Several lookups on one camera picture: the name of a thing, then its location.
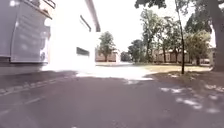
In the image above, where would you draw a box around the green tree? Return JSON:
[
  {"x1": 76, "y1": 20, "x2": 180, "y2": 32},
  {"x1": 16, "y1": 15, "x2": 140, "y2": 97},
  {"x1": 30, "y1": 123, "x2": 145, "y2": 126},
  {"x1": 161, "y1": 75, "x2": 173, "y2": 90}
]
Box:
[{"x1": 97, "y1": 31, "x2": 117, "y2": 63}]

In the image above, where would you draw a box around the grey asphalt road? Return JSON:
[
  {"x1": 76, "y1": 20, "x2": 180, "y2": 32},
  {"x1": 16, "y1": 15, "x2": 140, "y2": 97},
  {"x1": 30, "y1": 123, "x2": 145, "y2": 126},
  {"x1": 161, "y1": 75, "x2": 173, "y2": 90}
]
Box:
[{"x1": 0, "y1": 63, "x2": 224, "y2": 128}]

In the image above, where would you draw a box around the white building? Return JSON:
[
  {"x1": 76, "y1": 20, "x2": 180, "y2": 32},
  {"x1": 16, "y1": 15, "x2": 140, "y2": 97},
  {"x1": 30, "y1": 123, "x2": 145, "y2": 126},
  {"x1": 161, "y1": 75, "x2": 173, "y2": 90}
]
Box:
[{"x1": 42, "y1": 0, "x2": 102, "y2": 72}]

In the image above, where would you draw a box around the row of trees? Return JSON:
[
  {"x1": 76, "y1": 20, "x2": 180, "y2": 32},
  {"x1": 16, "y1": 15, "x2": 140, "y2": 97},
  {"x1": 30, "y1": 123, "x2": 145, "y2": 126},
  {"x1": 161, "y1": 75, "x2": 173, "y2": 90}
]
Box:
[{"x1": 127, "y1": 9, "x2": 212, "y2": 66}]

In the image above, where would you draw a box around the low brick building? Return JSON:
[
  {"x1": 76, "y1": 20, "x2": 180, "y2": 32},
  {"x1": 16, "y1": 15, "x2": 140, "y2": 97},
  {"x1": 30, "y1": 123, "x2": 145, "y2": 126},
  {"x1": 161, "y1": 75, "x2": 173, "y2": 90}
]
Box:
[{"x1": 151, "y1": 48, "x2": 216, "y2": 65}]

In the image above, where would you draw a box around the dry grass area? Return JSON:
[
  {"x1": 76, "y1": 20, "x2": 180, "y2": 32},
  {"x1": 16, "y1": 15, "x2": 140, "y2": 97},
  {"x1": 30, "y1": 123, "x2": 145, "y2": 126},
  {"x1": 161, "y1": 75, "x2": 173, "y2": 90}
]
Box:
[{"x1": 133, "y1": 63, "x2": 224, "y2": 88}]

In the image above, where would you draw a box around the thin tree trunk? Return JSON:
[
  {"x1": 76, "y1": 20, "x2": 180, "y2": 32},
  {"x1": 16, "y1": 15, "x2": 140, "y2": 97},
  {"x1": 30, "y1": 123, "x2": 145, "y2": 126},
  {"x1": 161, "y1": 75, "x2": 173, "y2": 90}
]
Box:
[{"x1": 174, "y1": 0, "x2": 186, "y2": 75}]

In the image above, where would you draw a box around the stone kerb strip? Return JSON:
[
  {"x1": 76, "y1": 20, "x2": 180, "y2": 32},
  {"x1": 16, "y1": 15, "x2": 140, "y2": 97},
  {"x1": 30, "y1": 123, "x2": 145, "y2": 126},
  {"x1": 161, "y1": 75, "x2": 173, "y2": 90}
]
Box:
[{"x1": 0, "y1": 75, "x2": 78, "y2": 97}]

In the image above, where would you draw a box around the large grey vehicle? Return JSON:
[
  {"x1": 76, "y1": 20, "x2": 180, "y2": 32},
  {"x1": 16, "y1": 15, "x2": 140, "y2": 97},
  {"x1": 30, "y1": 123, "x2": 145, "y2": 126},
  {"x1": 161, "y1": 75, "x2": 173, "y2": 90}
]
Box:
[{"x1": 0, "y1": 0, "x2": 57, "y2": 76}]

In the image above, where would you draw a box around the large thick tree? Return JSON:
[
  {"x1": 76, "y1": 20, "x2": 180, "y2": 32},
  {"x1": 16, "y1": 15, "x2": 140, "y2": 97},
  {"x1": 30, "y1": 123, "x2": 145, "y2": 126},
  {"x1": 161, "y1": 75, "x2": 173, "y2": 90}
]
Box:
[{"x1": 185, "y1": 0, "x2": 224, "y2": 72}]

